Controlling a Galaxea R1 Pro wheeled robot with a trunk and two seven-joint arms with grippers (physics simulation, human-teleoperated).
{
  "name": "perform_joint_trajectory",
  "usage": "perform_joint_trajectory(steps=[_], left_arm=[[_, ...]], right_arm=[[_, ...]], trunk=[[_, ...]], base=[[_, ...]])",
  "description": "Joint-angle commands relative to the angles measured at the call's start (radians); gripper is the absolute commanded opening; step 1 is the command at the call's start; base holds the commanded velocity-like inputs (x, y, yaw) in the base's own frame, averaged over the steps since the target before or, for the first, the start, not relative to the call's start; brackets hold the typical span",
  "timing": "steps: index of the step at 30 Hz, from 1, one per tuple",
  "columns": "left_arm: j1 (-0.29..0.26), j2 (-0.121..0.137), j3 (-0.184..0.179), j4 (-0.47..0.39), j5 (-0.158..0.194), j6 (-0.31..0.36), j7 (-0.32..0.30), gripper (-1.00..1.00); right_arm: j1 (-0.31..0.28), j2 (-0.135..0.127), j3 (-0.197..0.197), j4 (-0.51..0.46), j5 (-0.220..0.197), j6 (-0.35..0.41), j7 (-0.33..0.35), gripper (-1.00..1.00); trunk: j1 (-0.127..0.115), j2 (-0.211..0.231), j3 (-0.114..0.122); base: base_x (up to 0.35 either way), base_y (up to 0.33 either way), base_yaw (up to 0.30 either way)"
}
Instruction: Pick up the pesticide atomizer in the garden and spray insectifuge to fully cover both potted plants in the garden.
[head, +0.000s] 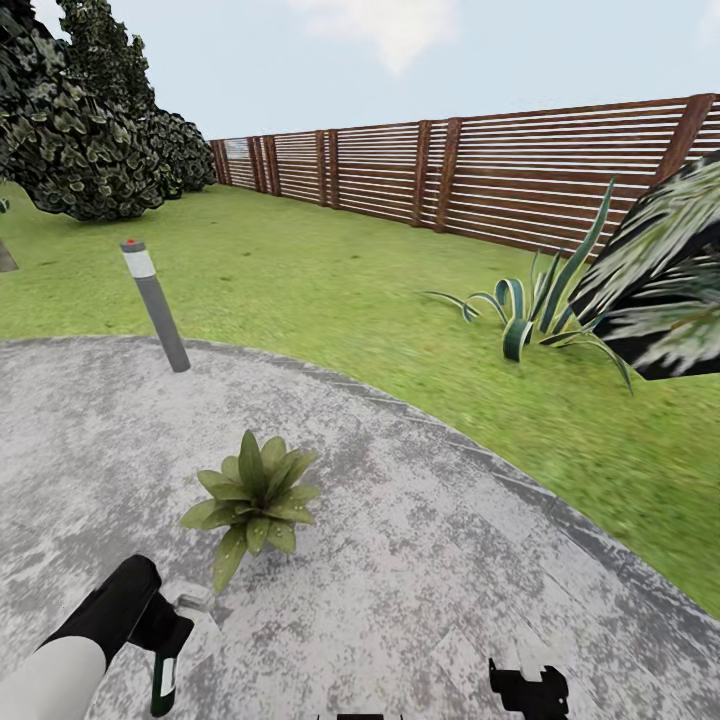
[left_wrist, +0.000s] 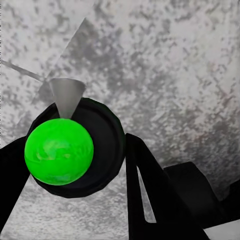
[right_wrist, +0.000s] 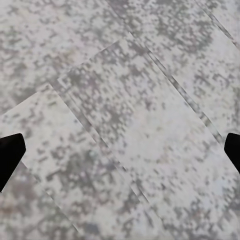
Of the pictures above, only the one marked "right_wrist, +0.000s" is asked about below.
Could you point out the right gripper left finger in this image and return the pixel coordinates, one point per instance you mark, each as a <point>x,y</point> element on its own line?
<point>12,149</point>

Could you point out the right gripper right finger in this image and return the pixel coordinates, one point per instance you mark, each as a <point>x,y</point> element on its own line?
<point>232,149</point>

